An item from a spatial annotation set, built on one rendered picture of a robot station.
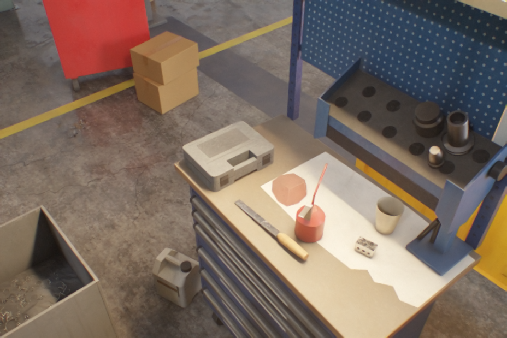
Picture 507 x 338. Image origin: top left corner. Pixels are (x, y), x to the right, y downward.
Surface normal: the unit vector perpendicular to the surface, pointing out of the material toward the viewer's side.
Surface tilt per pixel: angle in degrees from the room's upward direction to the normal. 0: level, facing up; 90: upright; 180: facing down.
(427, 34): 90
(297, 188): 40
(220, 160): 0
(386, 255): 0
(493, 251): 90
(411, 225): 0
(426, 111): 27
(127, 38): 90
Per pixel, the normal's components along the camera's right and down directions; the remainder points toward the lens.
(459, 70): -0.80, 0.40
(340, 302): 0.00, -0.75
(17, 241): 0.66, 0.51
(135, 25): 0.37, 0.62
